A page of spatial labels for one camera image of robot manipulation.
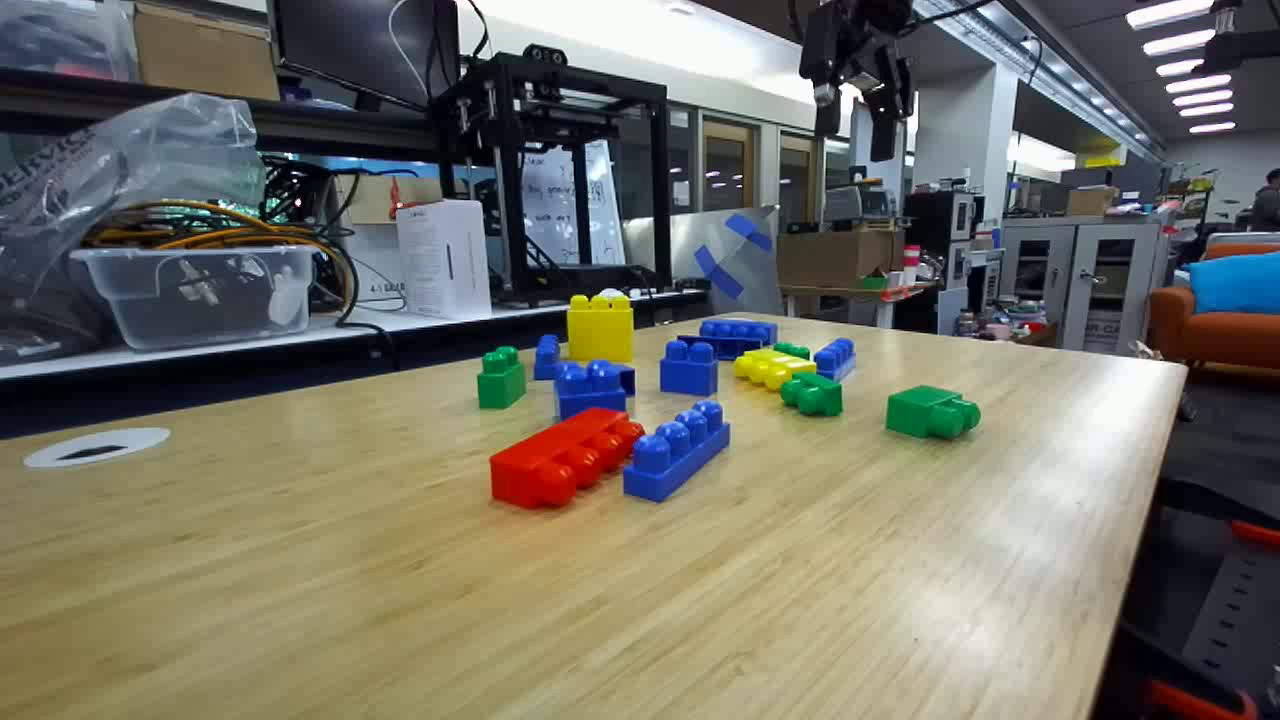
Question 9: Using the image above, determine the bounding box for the white paper sheet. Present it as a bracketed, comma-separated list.
[520, 139, 628, 273]

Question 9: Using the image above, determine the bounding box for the white round disc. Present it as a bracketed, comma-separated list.
[19, 425, 175, 471]

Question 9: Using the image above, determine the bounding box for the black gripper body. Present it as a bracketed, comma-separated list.
[796, 0, 919, 91]

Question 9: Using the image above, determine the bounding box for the white carton box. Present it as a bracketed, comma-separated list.
[396, 196, 496, 319]

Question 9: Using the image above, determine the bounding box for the small blue toy block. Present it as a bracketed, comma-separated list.
[530, 332, 569, 386]
[811, 337, 859, 386]

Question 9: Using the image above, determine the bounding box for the dark plastic-wrapped item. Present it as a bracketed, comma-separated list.
[0, 0, 140, 83]

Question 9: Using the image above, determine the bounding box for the flat blue toy block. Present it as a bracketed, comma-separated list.
[674, 315, 778, 359]

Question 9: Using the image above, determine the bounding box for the white-topped side bench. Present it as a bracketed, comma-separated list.
[0, 283, 710, 442]

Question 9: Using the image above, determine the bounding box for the black chair with red trim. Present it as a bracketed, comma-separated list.
[1091, 513, 1280, 720]

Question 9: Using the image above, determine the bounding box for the black shelf board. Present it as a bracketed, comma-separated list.
[0, 72, 444, 156]

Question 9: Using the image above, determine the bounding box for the yellow wire bundle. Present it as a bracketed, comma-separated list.
[84, 196, 320, 255]

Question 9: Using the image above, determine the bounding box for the cardboard box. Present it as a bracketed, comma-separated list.
[775, 228, 907, 292]
[130, 0, 283, 104]

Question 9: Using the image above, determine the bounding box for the grey glass-door cabinet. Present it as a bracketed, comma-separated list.
[995, 218, 1173, 354]

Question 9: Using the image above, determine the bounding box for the orange sofa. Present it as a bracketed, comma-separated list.
[1147, 234, 1280, 386]

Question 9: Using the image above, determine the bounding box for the long blue toy block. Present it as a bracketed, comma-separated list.
[620, 398, 734, 508]

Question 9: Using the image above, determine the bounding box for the blue four-stud toy block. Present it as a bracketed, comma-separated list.
[550, 355, 633, 425]

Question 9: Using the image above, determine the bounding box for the black monitor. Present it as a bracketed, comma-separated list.
[273, 0, 463, 116]

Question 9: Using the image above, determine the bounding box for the blue cushion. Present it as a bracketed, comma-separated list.
[1178, 253, 1280, 319]

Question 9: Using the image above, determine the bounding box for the red long toy block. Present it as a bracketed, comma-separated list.
[488, 405, 649, 513]

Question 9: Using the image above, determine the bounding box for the black equipment rack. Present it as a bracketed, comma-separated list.
[903, 187, 984, 337]

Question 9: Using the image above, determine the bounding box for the clear plastic bag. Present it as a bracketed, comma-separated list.
[0, 91, 262, 364]

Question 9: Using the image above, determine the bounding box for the clear panel with blue tape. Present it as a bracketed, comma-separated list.
[670, 203, 783, 315]

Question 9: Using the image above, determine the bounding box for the clear plastic bin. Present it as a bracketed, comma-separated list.
[70, 241, 320, 354]

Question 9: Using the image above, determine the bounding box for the tall yellow toy block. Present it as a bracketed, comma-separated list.
[564, 288, 639, 369]

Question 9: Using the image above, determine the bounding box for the long yellow toy block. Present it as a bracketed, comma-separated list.
[730, 344, 819, 398]

